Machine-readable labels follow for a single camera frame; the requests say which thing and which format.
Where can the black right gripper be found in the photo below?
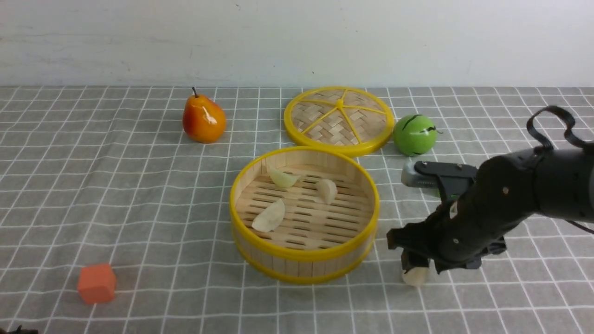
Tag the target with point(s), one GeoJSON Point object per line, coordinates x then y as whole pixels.
{"type": "Point", "coordinates": [458, 234]}

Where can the greenish white dumpling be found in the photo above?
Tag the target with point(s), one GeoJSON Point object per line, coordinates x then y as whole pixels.
{"type": "Point", "coordinates": [282, 179]}

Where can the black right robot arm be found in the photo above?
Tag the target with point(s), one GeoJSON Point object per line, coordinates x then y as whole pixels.
{"type": "Point", "coordinates": [554, 184]}

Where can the yellow bamboo steamer tray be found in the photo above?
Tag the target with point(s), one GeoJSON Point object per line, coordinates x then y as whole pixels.
{"type": "Point", "coordinates": [316, 242]}

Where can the yellow bamboo steamer lid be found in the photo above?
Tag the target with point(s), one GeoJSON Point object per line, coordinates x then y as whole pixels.
{"type": "Point", "coordinates": [347, 120]}

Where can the green toy watermelon ball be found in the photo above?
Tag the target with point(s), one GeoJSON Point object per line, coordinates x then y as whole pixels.
{"type": "Point", "coordinates": [415, 135]}

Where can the orange red toy pear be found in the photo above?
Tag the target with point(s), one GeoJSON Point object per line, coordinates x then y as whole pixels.
{"type": "Point", "coordinates": [203, 120]}

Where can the orange wooden cube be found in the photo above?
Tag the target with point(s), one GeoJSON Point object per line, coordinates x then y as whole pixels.
{"type": "Point", "coordinates": [97, 284]}

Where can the grey checked tablecloth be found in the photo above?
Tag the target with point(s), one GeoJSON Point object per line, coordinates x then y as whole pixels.
{"type": "Point", "coordinates": [94, 175]}

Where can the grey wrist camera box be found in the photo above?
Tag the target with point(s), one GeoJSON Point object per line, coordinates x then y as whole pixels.
{"type": "Point", "coordinates": [450, 179]}

